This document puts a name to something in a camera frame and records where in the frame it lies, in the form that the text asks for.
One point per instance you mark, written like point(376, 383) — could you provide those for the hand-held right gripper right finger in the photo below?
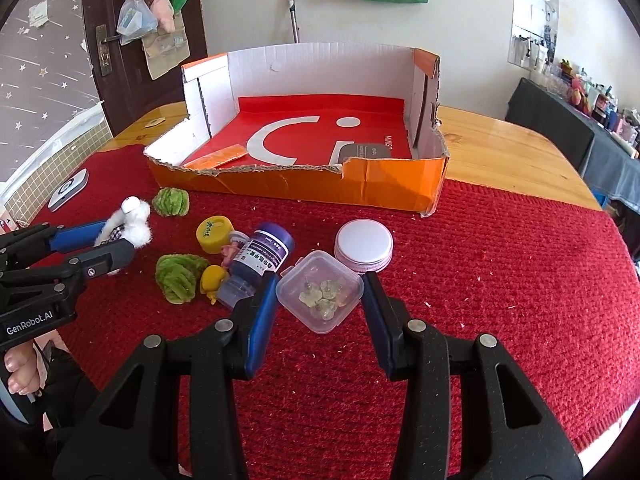
point(378, 327)

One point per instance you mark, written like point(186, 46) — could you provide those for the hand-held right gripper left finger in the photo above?
point(260, 327)

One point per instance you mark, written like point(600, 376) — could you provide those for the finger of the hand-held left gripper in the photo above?
point(75, 237)
point(107, 259)

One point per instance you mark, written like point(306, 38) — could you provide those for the white plush bunny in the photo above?
point(136, 222)

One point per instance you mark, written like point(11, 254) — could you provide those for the clear square plastic box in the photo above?
point(320, 290)

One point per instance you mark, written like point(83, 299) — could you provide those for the green fuzzy chenille ball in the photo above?
point(171, 202)
point(177, 277)

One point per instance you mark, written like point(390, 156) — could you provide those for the dark blue bottle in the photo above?
point(262, 255)

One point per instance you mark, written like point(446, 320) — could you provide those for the white round tin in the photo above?
point(362, 242)

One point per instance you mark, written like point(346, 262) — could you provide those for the person's left hand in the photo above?
point(20, 366)

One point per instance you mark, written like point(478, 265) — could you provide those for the white and grey flat device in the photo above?
point(67, 189)

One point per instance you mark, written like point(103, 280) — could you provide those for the small yellow duck toy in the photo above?
point(212, 280)

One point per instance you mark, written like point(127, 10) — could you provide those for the small pink figurine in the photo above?
point(234, 248)

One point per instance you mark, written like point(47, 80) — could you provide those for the yellow round cap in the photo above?
point(214, 234)

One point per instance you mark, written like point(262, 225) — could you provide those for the small wooden tag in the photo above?
point(155, 122)

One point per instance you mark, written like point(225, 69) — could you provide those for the orange flat packet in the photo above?
point(220, 155)

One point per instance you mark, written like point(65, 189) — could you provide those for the starry grey curtain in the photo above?
point(45, 85)

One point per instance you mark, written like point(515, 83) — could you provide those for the brown oval pouch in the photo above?
point(362, 152)

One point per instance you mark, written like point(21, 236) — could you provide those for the red sheet with white smile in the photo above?
point(320, 146)

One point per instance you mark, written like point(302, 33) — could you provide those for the beige paper bag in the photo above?
point(165, 56)

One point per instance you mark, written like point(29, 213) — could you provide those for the clear plastic bag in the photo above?
point(135, 20)

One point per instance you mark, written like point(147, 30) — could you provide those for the pink plush toy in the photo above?
point(162, 12)

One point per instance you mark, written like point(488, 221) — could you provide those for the table with dark cloth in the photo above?
point(550, 120)

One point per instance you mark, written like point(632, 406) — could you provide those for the row of small bottles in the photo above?
point(600, 102)

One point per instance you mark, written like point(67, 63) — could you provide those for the wall mirror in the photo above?
point(530, 10)

